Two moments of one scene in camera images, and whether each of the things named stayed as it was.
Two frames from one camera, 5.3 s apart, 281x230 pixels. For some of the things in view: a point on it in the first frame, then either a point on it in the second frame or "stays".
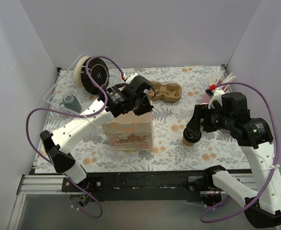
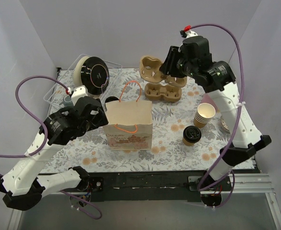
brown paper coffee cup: x=187 y=143 stays
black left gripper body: x=141 y=102 to x=98 y=117
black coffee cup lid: x=191 y=135 stays
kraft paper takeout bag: x=129 y=131 stays
